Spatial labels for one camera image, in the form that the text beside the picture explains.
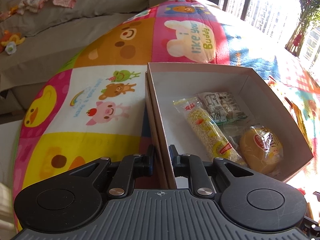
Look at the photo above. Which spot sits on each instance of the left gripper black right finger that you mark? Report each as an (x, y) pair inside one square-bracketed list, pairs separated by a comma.
[(192, 168)]

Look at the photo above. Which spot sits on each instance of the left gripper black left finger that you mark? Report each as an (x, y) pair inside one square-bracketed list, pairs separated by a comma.
[(129, 169)]

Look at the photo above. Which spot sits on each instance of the beige sofa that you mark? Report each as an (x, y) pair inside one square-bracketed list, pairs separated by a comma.
[(51, 38)]

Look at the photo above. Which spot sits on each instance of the white cardboard box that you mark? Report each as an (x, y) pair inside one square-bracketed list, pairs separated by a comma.
[(168, 82)]

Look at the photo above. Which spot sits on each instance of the orange plush toy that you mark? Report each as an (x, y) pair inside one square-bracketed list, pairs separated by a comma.
[(10, 41)]

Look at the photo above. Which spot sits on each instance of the small bread bun pack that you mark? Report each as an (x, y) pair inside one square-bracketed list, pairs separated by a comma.
[(261, 149)]

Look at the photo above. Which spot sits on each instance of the yellow rice cracker bar pack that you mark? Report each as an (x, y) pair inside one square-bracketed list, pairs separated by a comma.
[(207, 131)]

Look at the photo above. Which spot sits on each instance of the potted plant with red ribbon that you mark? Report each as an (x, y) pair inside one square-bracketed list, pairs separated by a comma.
[(309, 16)]

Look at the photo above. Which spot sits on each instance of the colourful cartoon play mat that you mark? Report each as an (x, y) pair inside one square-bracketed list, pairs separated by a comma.
[(94, 103)]

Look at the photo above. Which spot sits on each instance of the green white snack pack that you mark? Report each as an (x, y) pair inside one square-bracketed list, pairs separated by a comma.
[(222, 107)]

